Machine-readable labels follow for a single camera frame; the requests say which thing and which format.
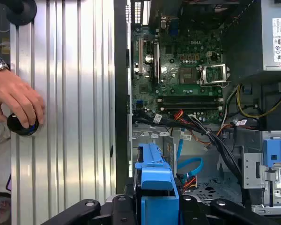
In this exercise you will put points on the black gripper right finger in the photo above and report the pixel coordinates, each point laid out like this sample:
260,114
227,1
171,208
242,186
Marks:
194,211

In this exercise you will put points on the square chipset heat sink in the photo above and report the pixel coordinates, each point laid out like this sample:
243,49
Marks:
187,76

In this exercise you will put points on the hard disk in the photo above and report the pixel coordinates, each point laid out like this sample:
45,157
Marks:
159,211

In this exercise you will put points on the blue plastic drive carrier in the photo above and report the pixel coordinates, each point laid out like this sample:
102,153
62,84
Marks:
274,147

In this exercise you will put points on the perforated metal disk bay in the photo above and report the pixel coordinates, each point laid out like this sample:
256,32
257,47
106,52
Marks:
213,189

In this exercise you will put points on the grey metal drive cage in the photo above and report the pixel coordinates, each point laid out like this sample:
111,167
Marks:
250,168

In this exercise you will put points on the metal socket cover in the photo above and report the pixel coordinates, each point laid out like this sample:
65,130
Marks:
213,66

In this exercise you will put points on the CPU socket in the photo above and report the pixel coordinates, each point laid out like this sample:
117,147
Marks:
214,74

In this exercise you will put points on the green Dell motherboard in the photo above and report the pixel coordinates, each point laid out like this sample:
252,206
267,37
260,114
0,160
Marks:
178,86

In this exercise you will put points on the white expansion slot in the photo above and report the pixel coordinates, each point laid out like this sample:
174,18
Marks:
140,56

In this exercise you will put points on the person's bare hand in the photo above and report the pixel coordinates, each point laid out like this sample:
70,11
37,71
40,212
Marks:
14,93

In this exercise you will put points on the black RAM slot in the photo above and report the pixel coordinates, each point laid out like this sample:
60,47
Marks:
189,105
189,100
189,96
189,109

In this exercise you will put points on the silver power supply with label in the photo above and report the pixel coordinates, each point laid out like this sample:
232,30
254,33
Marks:
268,35

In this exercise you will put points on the black open PC case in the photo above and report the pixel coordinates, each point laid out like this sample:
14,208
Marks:
120,93

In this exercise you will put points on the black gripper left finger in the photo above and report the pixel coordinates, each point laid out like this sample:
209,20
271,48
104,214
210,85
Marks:
121,211

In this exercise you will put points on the black expansion slot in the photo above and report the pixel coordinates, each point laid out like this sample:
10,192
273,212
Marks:
157,63

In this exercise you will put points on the round black rubber foot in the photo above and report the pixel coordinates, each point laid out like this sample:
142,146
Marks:
21,14

